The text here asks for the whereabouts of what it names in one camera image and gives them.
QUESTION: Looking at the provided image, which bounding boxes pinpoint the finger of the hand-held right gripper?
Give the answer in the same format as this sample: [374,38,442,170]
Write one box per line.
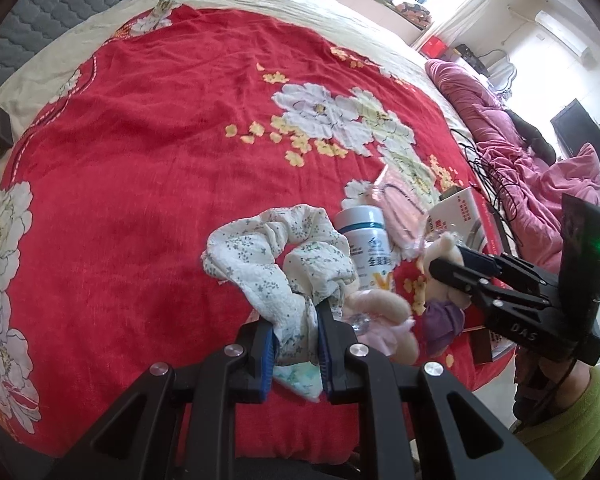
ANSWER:
[455,245,563,293]
[426,256,553,311]

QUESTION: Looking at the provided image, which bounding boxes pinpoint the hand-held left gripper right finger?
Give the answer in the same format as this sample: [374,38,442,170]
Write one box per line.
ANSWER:
[315,302,556,480]

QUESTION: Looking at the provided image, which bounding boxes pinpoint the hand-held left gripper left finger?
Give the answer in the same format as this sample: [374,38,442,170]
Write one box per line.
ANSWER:
[62,317,281,480]

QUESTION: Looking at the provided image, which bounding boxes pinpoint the green tissue pack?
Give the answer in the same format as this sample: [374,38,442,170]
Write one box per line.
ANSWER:
[272,362,326,403]

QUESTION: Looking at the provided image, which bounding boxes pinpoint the plush bear purple dress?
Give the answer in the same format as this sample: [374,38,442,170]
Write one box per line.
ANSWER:
[415,232,481,356]

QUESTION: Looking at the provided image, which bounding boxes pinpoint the pink plastic pouch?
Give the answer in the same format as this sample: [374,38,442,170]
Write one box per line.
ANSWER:
[372,167,431,261]

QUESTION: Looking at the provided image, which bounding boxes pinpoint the white floral scrunchie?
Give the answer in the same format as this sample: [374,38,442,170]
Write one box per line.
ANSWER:
[201,204,358,366]

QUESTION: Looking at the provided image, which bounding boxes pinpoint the person's right forearm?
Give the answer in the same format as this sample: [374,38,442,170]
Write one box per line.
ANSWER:
[510,367,600,480]

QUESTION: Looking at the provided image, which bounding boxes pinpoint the person's right hand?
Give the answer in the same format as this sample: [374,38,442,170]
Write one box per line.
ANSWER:
[512,352,593,428]

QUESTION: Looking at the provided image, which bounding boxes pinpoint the pink quilt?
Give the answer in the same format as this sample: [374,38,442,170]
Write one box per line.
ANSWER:
[424,58,600,271]

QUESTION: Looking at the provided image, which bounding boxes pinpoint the white bottle teal cap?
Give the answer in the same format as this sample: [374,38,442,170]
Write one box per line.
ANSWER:
[335,205,396,293]

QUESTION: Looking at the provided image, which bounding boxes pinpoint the black garment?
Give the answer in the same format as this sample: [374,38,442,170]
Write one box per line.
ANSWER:
[507,110,558,166]

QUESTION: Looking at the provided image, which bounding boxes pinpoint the black monitor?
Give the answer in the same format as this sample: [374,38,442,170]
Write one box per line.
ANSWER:
[550,99,600,178]

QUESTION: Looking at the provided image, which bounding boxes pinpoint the black device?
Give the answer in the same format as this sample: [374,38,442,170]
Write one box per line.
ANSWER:
[452,44,486,68]

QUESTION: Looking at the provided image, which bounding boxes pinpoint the small red box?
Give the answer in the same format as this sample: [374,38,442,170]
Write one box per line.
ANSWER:
[420,35,453,61]

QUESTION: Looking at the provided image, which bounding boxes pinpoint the red floral blanket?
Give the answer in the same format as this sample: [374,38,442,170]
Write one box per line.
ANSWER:
[0,2,496,458]

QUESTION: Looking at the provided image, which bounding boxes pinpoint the white air conditioner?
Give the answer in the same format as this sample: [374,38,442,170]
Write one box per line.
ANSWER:
[534,10,593,58]

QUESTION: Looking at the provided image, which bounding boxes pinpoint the grey quilted cover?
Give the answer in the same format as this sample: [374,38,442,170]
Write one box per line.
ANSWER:
[0,0,231,106]

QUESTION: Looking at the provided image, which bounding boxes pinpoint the black cables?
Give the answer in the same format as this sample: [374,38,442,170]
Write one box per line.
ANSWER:
[450,127,523,251]

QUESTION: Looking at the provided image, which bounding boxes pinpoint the white wire chair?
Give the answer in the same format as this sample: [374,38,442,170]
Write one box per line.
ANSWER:
[482,49,518,91]

